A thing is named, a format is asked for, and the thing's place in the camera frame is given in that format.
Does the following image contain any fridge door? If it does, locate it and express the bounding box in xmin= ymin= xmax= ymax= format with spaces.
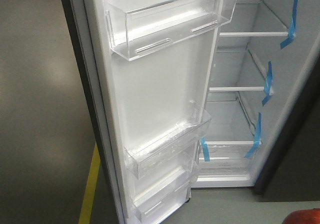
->
xmin=56 ymin=0 xmax=242 ymax=224

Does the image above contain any red yellow apple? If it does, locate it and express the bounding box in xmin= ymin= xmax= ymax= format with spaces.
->
xmin=282 ymin=208 xmax=320 ymax=224

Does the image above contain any dark grey side-by-side fridge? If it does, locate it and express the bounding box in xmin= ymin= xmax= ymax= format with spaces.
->
xmin=193 ymin=0 xmax=320 ymax=202

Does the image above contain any clear middle door bin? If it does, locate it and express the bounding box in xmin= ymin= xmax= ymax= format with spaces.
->
xmin=124 ymin=107 xmax=212 ymax=179

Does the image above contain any clear door bin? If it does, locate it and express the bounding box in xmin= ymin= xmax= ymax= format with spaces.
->
xmin=132 ymin=167 xmax=199 ymax=224
xmin=124 ymin=107 xmax=212 ymax=179
xmin=105 ymin=0 xmax=237 ymax=61

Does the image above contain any clear upper door bin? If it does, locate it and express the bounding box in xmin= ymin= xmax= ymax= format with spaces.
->
xmin=105 ymin=0 xmax=237 ymax=61

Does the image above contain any clear lower door bin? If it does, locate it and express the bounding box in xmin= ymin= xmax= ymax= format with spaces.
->
xmin=132 ymin=167 xmax=199 ymax=224

